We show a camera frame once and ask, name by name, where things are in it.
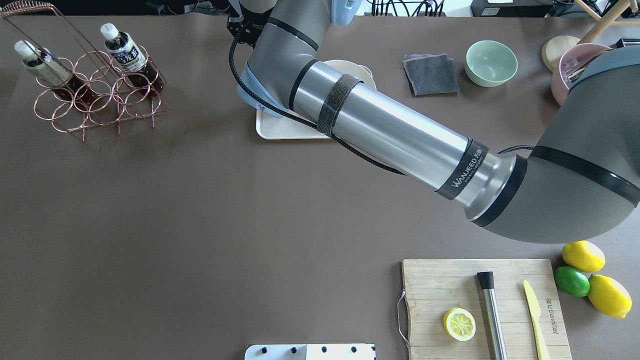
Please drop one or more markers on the white round plate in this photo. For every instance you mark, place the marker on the white round plate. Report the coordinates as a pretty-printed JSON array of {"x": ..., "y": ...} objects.
[{"x": 357, "y": 70}]

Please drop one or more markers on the mint green bowl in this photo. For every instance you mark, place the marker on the mint green bowl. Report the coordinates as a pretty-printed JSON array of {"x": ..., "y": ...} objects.
[{"x": 489, "y": 63}]

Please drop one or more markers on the yellow lemon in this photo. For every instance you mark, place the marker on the yellow lemon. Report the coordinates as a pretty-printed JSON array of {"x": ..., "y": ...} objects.
[
  {"x": 609, "y": 296},
  {"x": 584, "y": 256}
]

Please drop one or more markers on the yellow plastic knife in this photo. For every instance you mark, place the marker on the yellow plastic knife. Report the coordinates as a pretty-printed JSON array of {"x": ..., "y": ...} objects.
[{"x": 535, "y": 313}]

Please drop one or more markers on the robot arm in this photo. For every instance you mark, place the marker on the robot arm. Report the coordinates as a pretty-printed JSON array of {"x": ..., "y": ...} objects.
[{"x": 579, "y": 181}]

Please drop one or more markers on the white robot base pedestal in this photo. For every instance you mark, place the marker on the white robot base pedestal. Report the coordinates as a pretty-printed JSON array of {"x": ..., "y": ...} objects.
[{"x": 312, "y": 351}]

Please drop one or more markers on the wooden cup stand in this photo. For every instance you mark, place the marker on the wooden cup stand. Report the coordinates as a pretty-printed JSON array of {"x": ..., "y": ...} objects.
[{"x": 557, "y": 46}]

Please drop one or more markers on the tea bottle rack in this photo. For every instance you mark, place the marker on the tea bottle rack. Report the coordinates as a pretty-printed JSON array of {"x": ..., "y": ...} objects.
[
  {"x": 53, "y": 75},
  {"x": 131, "y": 59}
]

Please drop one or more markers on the tea bottle rack back left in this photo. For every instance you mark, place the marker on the tea bottle rack back left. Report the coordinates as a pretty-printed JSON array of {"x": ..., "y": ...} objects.
[{"x": 53, "y": 75}]

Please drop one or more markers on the grey folded cloth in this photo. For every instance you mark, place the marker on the grey folded cloth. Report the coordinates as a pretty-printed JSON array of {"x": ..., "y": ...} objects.
[{"x": 430, "y": 74}]

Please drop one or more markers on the green lime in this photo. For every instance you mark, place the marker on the green lime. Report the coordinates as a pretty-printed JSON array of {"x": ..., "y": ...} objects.
[{"x": 572, "y": 281}]

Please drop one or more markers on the steel muddler black tip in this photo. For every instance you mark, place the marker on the steel muddler black tip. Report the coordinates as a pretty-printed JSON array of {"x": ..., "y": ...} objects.
[{"x": 496, "y": 335}]

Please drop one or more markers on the pink bowl of ice cubes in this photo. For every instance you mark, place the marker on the pink bowl of ice cubes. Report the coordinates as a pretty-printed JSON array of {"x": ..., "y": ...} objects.
[{"x": 576, "y": 57}]

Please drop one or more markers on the tea bottle rack back right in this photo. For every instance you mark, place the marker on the tea bottle rack back right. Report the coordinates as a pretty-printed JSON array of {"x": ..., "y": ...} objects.
[{"x": 131, "y": 59}]

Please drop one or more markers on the half lemon slice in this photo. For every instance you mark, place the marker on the half lemon slice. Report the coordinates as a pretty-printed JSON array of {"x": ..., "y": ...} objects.
[{"x": 459, "y": 324}]

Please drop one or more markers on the yellow lemon far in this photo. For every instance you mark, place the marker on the yellow lemon far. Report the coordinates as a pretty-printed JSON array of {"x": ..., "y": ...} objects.
[{"x": 584, "y": 256}]

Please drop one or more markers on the yellow lemon near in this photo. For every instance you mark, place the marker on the yellow lemon near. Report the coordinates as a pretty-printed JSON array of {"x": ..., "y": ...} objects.
[{"x": 609, "y": 296}]

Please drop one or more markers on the copper wire bottle rack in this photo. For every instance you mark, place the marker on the copper wire bottle rack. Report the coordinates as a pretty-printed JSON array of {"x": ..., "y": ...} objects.
[{"x": 117, "y": 101}]

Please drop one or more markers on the metal ice scoop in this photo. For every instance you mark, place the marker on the metal ice scoop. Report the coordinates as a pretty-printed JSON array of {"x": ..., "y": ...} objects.
[{"x": 574, "y": 74}]

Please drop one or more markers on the wooden cutting board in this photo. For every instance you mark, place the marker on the wooden cutting board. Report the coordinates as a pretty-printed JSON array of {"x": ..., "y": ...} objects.
[{"x": 434, "y": 286}]

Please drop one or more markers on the white serving tray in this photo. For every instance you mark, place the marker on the white serving tray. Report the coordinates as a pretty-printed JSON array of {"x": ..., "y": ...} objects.
[{"x": 273, "y": 129}]

